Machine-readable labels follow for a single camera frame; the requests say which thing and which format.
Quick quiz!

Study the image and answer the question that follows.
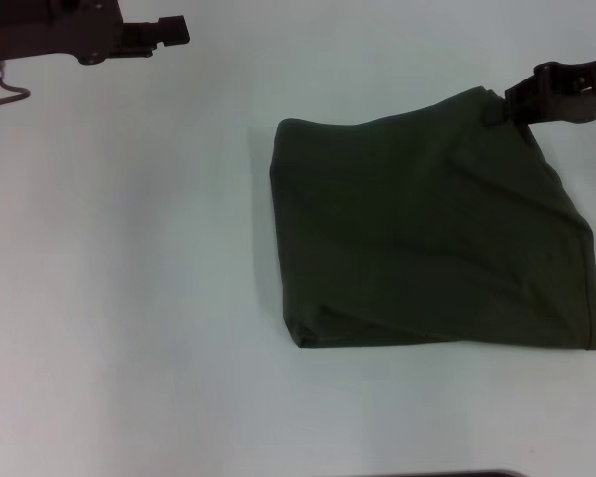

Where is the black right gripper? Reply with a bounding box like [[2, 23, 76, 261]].
[[480, 51, 596, 127]]

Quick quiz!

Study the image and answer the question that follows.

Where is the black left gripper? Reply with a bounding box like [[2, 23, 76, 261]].
[[0, 0, 191, 67]]

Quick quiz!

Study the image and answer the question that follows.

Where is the dark green FREE! t-shirt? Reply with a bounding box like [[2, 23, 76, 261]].
[[267, 85, 596, 352]]

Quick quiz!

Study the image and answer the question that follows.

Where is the dark left arm cable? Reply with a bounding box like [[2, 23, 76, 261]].
[[0, 60, 33, 111]]

